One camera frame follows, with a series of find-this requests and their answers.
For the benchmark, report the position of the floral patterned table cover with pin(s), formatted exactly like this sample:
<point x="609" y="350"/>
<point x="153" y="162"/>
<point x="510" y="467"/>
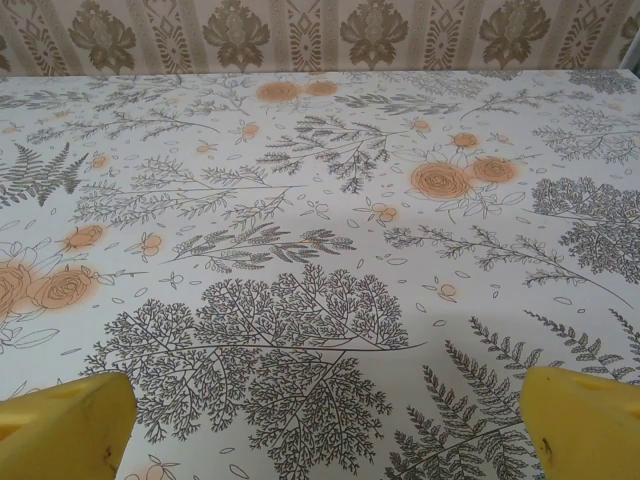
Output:
<point x="320" y="250"/>

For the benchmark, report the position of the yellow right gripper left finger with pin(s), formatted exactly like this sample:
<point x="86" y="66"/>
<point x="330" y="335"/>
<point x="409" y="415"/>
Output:
<point x="65" y="430"/>

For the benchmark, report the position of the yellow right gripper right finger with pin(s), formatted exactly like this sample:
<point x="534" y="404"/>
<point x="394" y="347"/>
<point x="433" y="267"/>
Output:
<point x="585" y="430"/>

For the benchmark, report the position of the aluminium frame post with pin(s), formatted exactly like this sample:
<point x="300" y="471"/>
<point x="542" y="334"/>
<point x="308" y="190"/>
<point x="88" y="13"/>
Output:
<point x="632" y="57"/>

